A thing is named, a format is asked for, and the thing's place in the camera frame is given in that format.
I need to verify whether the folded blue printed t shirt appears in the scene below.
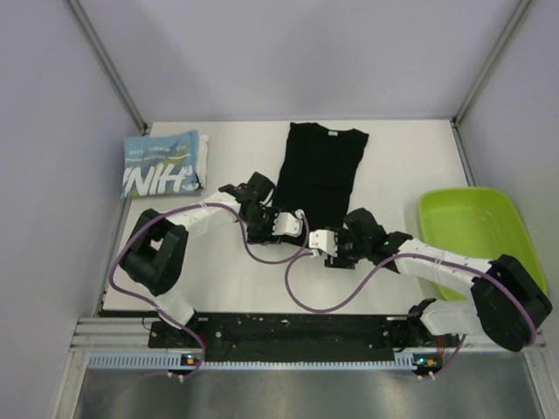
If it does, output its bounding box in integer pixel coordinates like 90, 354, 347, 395
121, 130, 202, 199

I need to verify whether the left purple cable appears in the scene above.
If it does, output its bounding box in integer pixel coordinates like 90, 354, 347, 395
108, 209, 311, 385

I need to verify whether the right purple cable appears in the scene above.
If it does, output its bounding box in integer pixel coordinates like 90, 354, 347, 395
284, 246, 538, 380

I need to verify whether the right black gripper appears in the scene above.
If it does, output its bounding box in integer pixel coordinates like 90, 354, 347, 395
325, 229, 370, 269

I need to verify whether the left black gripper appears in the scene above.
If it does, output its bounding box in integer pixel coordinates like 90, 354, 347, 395
243, 207, 286, 245

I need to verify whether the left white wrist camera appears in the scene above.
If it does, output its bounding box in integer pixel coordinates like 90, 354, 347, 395
272, 209, 304, 237

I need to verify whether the black t shirt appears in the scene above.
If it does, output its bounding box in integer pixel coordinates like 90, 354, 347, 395
273, 122, 369, 230

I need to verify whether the green plastic bin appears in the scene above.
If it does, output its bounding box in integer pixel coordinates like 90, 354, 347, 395
418, 187, 549, 294

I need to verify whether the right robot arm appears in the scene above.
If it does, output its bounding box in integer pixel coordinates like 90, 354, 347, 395
309, 208, 553, 352

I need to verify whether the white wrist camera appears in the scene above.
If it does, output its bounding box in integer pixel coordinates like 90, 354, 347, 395
308, 230, 338, 258
272, 209, 304, 237

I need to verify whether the light blue cable duct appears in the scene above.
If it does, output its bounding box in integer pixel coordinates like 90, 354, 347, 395
87, 352, 439, 371

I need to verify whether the purple cable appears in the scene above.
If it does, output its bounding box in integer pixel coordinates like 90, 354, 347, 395
284, 246, 538, 380
108, 209, 311, 385

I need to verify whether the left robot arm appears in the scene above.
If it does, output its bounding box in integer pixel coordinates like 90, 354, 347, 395
119, 172, 280, 347

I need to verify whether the aluminium frame post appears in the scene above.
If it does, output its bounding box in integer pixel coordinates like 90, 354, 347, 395
450, 0, 537, 125
65, 0, 148, 134

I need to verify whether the left aluminium frame post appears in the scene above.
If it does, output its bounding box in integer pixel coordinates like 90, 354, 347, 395
65, 0, 148, 134

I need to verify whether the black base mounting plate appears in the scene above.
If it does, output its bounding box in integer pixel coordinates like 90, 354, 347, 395
148, 311, 462, 362

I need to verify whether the aluminium front rail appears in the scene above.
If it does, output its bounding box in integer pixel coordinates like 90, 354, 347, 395
70, 318, 547, 352

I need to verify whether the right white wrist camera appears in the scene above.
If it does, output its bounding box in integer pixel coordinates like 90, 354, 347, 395
308, 230, 338, 258

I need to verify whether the right aluminium frame post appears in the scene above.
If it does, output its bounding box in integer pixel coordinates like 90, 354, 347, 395
450, 0, 537, 125

